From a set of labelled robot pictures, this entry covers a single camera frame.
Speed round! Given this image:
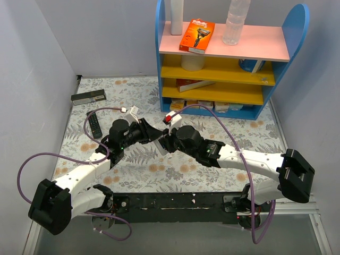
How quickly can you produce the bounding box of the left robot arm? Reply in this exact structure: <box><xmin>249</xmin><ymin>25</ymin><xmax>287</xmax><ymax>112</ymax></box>
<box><xmin>28</xmin><ymin>118</ymin><xmax>163</xmax><ymax>235</ymax></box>

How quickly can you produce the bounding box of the black remote control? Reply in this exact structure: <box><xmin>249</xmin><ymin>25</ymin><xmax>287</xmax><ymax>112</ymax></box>
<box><xmin>87</xmin><ymin>112</ymin><xmax>103</xmax><ymax>139</ymax></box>

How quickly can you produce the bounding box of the white cylinder roll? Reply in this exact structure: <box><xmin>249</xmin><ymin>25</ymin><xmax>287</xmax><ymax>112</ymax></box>
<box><xmin>181</xmin><ymin>55</ymin><xmax>205</xmax><ymax>72</ymax></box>

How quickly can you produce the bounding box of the green soap pack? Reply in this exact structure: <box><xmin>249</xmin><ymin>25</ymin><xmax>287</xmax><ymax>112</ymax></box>
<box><xmin>229</xmin><ymin>103</ymin><xmax>244</xmax><ymax>111</ymax></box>

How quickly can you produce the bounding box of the white tall bottle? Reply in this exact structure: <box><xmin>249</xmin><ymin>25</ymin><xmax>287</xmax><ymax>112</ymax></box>
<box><xmin>171</xmin><ymin>0</ymin><xmax>184</xmax><ymax>36</ymax></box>

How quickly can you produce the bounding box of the white remote control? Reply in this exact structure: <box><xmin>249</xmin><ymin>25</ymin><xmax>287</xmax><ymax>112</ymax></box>
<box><xmin>154</xmin><ymin>139</ymin><xmax>168</xmax><ymax>156</ymax></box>

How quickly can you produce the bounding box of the orange razor box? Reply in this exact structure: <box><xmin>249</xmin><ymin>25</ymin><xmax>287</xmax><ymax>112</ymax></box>
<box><xmin>179</xmin><ymin>19</ymin><xmax>215</xmax><ymax>55</ymax></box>

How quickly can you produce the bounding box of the blue yellow pink shelf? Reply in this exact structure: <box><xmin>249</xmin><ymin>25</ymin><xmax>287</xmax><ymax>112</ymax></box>
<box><xmin>155</xmin><ymin>1</ymin><xmax>310</xmax><ymax>120</ymax></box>

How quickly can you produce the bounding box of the clear plastic water bottle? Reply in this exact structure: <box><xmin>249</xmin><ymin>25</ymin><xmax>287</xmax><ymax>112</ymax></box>
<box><xmin>223</xmin><ymin>0</ymin><xmax>251</xmax><ymax>45</ymax></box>

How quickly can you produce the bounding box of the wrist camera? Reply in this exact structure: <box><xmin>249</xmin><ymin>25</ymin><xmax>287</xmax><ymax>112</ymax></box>
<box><xmin>163</xmin><ymin>111</ymin><xmax>182</xmax><ymax>135</ymax></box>
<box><xmin>124</xmin><ymin>105</ymin><xmax>139</xmax><ymax>124</ymax></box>

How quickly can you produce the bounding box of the blue white cup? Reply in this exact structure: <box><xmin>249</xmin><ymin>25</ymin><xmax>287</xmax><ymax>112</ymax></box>
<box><xmin>239</xmin><ymin>59</ymin><xmax>266</xmax><ymax>73</ymax></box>

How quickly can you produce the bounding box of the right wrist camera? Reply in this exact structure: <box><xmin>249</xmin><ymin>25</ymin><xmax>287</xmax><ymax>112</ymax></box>
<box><xmin>163</xmin><ymin>111</ymin><xmax>182</xmax><ymax>135</ymax></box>

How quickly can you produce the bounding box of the black rectangular box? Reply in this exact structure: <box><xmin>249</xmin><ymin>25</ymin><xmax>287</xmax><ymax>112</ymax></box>
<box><xmin>71</xmin><ymin>89</ymin><xmax>107</xmax><ymax>106</ymax></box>

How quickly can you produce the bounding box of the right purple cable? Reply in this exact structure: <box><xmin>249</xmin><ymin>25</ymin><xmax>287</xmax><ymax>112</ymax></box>
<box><xmin>172</xmin><ymin>104</ymin><xmax>276</xmax><ymax>244</ymax></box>

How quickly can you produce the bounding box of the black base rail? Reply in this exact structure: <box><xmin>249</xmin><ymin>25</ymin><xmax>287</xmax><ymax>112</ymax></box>
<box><xmin>106</xmin><ymin>192</ymin><xmax>251</xmax><ymax>224</ymax></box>

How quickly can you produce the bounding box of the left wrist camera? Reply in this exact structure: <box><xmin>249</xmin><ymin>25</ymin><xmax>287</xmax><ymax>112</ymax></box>
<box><xmin>124</xmin><ymin>105</ymin><xmax>139</xmax><ymax>124</ymax></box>

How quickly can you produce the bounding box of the red white book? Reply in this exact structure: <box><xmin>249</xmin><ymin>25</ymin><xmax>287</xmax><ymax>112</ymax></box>
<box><xmin>176</xmin><ymin>79</ymin><xmax>215</xmax><ymax>92</ymax></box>

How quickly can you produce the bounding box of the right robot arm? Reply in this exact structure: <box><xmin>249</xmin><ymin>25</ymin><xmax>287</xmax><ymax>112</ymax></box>
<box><xmin>155</xmin><ymin>125</ymin><xmax>315</xmax><ymax>211</ymax></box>

